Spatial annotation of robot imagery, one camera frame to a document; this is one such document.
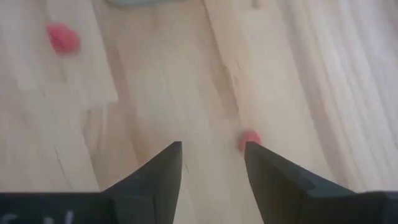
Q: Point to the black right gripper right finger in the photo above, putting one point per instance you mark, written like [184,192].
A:
[280,189]

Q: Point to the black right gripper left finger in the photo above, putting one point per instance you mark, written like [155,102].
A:
[152,189]

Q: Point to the small pink produce piece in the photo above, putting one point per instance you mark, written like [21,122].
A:
[248,138]
[63,39]

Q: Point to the white plastic bin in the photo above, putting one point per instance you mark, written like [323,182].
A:
[140,2]

